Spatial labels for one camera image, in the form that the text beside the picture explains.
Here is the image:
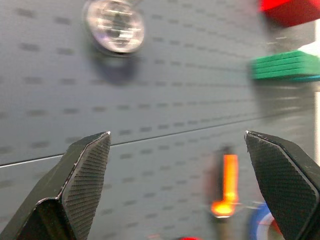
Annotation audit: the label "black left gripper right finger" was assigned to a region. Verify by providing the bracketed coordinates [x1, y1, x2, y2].
[244, 130, 320, 240]

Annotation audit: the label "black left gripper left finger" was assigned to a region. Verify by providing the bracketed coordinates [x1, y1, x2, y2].
[0, 131, 112, 240]

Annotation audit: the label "blue tape roll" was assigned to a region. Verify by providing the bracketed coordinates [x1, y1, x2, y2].
[246, 201, 278, 240]

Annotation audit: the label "orange and black pliers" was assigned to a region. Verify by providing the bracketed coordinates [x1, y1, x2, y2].
[203, 147, 241, 220]

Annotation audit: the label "grey perforated pegboard wall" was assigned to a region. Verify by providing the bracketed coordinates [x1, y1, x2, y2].
[0, 0, 320, 240]

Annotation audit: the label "green plastic bin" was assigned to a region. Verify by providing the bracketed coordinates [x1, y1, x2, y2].
[247, 49, 320, 81]

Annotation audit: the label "silver round bearing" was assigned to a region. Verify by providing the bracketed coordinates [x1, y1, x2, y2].
[83, 0, 146, 55]

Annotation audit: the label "red plastic bin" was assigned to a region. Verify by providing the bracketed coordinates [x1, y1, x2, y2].
[259, 0, 320, 28]

